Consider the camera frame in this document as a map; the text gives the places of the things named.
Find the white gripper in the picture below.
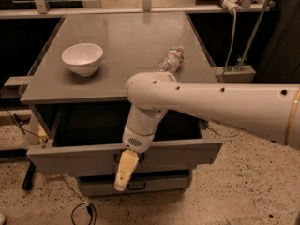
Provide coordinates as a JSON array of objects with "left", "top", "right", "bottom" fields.
[{"left": 114, "top": 124, "right": 155, "bottom": 191}]

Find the grey top drawer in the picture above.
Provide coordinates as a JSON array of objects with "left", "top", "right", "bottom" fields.
[{"left": 28, "top": 101, "right": 222, "bottom": 176}]

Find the grey drawer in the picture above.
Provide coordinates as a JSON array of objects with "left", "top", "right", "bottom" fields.
[
  {"left": 77, "top": 170, "right": 192, "bottom": 197},
  {"left": 28, "top": 101, "right": 222, "bottom": 176}
]

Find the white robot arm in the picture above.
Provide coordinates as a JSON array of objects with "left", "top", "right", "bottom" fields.
[{"left": 114, "top": 72, "right": 300, "bottom": 191}]

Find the grey bottom drawer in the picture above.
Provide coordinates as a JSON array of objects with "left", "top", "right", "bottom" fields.
[{"left": 77, "top": 170, "right": 192, "bottom": 197}]

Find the grey drawer cabinet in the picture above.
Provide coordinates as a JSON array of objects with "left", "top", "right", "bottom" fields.
[{"left": 20, "top": 11, "right": 223, "bottom": 198}]

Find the black table leg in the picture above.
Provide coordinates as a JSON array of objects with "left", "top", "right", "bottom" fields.
[{"left": 22, "top": 162, "right": 36, "bottom": 191}]

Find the clear plastic water bottle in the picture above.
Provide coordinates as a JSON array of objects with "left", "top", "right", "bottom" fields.
[{"left": 155, "top": 46, "right": 185, "bottom": 74}]

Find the white bowl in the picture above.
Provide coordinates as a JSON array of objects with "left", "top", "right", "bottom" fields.
[{"left": 61, "top": 43, "right": 104, "bottom": 76}]

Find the metal diagonal rod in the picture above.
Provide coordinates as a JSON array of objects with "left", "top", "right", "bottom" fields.
[{"left": 233, "top": 0, "right": 270, "bottom": 71}]

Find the black floor cable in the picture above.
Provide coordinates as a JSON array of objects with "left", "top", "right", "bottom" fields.
[{"left": 0, "top": 103, "right": 98, "bottom": 225}]

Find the grey left bracket block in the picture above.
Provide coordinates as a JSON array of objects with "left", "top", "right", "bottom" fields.
[{"left": 0, "top": 76, "right": 33, "bottom": 99}]

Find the grey bracket block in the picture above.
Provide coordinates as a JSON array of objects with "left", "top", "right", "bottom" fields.
[
  {"left": 213, "top": 66, "right": 256, "bottom": 83},
  {"left": 0, "top": 76, "right": 33, "bottom": 99}
]

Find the grey right bracket block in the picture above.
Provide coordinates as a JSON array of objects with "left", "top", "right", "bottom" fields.
[{"left": 213, "top": 66, "right": 256, "bottom": 83}]

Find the white power cable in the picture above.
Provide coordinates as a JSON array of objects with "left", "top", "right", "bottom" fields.
[{"left": 223, "top": 8, "right": 238, "bottom": 69}]

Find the grey back rail shelf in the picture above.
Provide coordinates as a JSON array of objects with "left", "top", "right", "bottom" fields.
[{"left": 0, "top": 2, "right": 277, "bottom": 20}]

